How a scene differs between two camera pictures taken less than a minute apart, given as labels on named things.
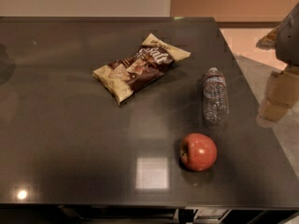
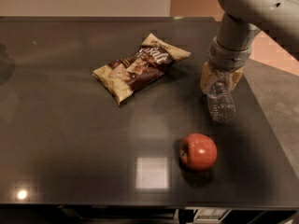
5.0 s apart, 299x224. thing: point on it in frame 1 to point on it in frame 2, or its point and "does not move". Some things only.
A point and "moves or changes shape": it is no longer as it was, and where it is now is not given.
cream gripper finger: (283, 88) to (208, 77)
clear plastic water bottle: (215, 97) moves or changes shape
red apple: (198, 152) does not move
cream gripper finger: (271, 113) to (233, 77)
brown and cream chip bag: (126, 76) does not move
